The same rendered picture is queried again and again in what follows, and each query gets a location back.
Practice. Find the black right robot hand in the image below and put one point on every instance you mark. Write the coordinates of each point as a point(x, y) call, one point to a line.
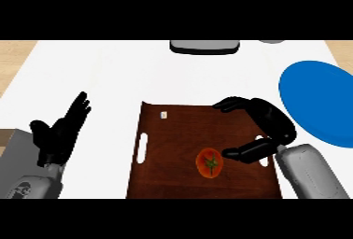
point(271, 121)

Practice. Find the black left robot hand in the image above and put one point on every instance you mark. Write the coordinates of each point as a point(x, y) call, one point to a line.
point(58, 133)

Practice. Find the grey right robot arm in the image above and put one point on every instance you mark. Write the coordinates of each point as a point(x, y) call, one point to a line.
point(308, 172)

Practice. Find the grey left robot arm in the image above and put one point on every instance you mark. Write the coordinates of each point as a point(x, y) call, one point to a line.
point(35, 183)

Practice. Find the blue plate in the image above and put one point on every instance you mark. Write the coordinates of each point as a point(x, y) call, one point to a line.
point(317, 99)

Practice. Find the red tomato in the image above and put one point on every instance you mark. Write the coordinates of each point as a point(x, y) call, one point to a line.
point(210, 163)

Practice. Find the dark brown wooden tray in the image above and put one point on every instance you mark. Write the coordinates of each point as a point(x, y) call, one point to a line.
point(184, 149)

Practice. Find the small grey round object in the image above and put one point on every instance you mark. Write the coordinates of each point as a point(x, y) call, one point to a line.
point(272, 41)

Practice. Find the grey and black appliance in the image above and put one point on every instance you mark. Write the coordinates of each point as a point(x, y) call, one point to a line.
point(204, 46)

